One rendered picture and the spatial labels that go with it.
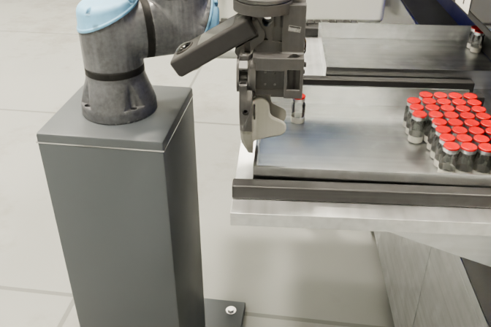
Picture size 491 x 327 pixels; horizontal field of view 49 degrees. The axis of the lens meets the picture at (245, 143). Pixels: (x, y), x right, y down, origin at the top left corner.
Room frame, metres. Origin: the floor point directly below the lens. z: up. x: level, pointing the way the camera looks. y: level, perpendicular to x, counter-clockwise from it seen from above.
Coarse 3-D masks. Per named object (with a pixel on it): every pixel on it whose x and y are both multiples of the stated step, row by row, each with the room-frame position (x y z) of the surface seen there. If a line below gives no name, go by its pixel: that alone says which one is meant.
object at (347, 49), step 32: (320, 32) 1.10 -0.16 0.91; (352, 32) 1.15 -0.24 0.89; (384, 32) 1.15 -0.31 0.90; (416, 32) 1.14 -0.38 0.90; (448, 32) 1.14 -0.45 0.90; (352, 64) 1.00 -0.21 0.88; (384, 64) 1.00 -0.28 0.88; (416, 64) 1.00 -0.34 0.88; (448, 64) 1.00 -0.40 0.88; (480, 64) 1.00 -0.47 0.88
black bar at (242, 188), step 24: (240, 192) 0.55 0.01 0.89; (264, 192) 0.55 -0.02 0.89; (288, 192) 0.55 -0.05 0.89; (312, 192) 0.54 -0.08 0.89; (336, 192) 0.54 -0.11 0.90; (360, 192) 0.54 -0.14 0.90; (384, 192) 0.54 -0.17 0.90; (408, 192) 0.54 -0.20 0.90; (432, 192) 0.54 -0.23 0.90; (456, 192) 0.54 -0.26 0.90; (480, 192) 0.54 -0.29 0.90
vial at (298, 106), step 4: (292, 100) 0.75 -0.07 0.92; (296, 100) 0.75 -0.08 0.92; (300, 100) 0.75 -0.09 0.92; (304, 100) 0.75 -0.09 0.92; (292, 104) 0.75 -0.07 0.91; (296, 104) 0.75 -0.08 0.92; (300, 104) 0.75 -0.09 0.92; (304, 104) 0.75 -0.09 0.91; (292, 108) 0.75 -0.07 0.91; (296, 108) 0.75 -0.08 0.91; (300, 108) 0.75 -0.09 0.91; (304, 108) 0.75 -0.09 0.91; (292, 112) 0.75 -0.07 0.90; (296, 112) 0.75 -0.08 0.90; (300, 112) 0.75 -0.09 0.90; (304, 112) 0.75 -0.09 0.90; (292, 116) 0.75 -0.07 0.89; (296, 116) 0.75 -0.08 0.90; (300, 116) 0.75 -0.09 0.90; (304, 116) 0.75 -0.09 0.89; (292, 120) 0.75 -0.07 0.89; (296, 120) 0.75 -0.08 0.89; (300, 120) 0.75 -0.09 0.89; (304, 120) 0.75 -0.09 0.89
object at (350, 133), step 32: (320, 96) 0.82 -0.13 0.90; (352, 96) 0.82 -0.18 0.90; (384, 96) 0.81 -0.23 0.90; (416, 96) 0.81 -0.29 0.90; (288, 128) 0.73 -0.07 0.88; (320, 128) 0.73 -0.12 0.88; (352, 128) 0.73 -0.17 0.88; (384, 128) 0.73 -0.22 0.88; (256, 160) 0.59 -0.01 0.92; (288, 160) 0.64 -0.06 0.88; (320, 160) 0.64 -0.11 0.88; (352, 160) 0.64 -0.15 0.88; (384, 160) 0.64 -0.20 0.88; (416, 160) 0.64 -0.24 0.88
